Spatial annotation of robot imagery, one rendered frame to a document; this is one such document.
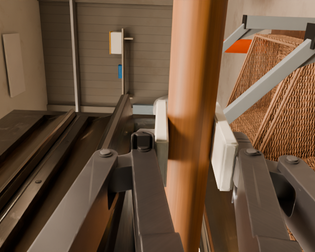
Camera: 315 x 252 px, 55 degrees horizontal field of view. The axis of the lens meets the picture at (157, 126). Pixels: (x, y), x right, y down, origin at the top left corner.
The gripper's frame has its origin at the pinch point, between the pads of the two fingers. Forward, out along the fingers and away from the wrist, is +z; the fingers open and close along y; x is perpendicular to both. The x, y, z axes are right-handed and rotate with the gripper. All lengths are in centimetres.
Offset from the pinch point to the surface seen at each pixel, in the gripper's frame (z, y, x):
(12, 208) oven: 60, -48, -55
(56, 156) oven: 97, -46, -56
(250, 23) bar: 85, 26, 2
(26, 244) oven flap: 47, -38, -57
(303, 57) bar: 37.8, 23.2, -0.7
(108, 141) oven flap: 82, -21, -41
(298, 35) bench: 130, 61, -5
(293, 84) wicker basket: 86, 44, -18
